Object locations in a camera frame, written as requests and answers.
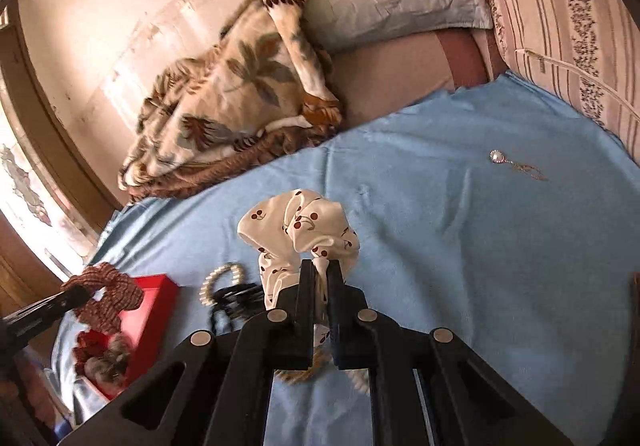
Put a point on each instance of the grey blue pillow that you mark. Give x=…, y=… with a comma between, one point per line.
x=345, y=24

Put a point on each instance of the white cherry print scrunchie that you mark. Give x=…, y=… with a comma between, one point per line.
x=285, y=227

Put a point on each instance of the grey brown fuzzy scrunchie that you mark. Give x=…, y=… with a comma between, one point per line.
x=109, y=372

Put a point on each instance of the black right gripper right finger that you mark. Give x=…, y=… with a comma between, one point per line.
x=427, y=388

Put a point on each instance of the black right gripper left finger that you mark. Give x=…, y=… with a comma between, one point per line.
x=213, y=390

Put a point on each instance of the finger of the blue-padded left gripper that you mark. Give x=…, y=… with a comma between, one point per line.
x=30, y=321

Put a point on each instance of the pink striped floral pillow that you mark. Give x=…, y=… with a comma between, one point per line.
x=583, y=51

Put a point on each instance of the light blue bed cloth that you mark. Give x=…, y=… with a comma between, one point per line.
x=497, y=212

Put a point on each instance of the dark red sparkly scrunchie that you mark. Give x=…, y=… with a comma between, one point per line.
x=90, y=343

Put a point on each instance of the black beaded hair clip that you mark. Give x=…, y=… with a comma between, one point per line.
x=236, y=303

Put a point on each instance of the window with patterned curtain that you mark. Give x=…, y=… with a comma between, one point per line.
x=35, y=207

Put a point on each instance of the red jewelry tray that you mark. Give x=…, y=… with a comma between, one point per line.
x=145, y=327

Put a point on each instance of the pink bed sheet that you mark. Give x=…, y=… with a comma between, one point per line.
x=382, y=77

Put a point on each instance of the leaf-patterned beige blanket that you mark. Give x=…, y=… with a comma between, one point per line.
x=263, y=74

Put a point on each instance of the red white striped scrunchie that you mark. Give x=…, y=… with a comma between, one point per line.
x=110, y=293

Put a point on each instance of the brown fleece blanket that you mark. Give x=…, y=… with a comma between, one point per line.
x=190, y=179

